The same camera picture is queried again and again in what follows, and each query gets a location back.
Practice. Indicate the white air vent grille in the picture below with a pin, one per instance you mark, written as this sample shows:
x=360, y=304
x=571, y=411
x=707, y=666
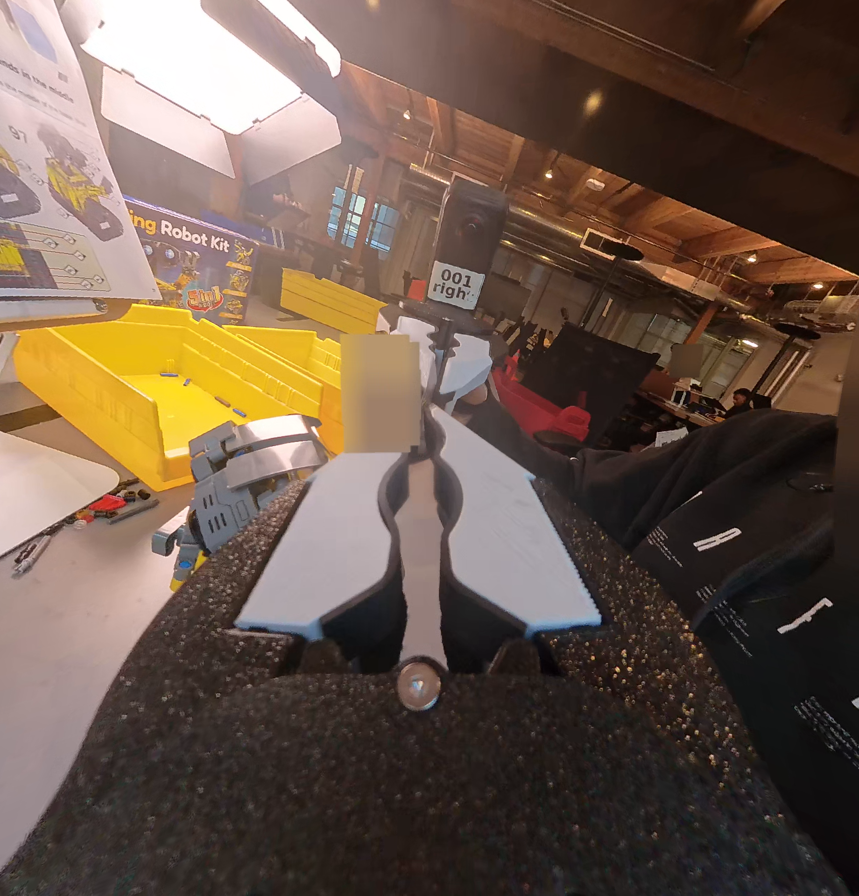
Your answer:
x=601, y=240

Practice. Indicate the person's right forearm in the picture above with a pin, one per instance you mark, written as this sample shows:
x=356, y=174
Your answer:
x=646, y=476

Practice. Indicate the blue printed cardboard box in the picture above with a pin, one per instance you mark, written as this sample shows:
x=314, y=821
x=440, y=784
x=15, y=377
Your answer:
x=191, y=259

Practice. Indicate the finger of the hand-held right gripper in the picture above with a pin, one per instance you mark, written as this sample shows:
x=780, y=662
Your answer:
x=471, y=367
x=408, y=327

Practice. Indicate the black background office chair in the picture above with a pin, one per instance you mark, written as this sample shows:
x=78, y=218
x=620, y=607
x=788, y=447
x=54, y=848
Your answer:
x=597, y=378

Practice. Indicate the person's right hand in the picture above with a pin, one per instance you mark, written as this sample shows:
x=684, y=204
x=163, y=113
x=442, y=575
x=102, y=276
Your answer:
x=477, y=396

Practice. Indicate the sticker sheet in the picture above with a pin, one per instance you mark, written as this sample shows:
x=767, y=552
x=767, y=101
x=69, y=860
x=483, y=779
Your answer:
x=23, y=56

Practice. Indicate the red armchair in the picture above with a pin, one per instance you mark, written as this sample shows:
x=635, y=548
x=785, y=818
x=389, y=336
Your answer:
x=534, y=406

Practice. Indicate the grey robot model head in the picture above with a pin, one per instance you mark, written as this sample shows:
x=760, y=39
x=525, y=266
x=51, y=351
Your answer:
x=219, y=504

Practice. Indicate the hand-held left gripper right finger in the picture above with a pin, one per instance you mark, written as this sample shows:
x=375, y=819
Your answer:
x=520, y=560

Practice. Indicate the scattered small brick pieces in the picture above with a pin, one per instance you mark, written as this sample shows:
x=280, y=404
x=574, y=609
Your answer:
x=111, y=502

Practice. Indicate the person in black hoodie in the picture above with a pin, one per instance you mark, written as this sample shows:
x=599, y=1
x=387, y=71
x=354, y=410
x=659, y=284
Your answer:
x=786, y=595

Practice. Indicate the white studio light panel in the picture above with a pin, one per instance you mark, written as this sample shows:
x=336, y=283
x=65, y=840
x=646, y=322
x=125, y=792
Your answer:
x=191, y=70

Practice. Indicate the wooden background desk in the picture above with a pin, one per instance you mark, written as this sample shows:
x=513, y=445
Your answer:
x=681, y=406

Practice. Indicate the white printed paper sign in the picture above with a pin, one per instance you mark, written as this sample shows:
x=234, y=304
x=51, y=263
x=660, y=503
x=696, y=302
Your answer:
x=671, y=437

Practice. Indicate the white book stand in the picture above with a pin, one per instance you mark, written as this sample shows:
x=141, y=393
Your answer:
x=37, y=483

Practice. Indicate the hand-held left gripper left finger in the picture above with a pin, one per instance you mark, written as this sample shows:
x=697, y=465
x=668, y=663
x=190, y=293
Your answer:
x=310, y=560

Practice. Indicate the grid pane window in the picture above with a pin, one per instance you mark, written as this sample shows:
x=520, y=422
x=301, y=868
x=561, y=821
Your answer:
x=359, y=217

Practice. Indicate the robot model instruction booklet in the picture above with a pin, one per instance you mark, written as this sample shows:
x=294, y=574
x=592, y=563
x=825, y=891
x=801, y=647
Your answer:
x=51, y=210

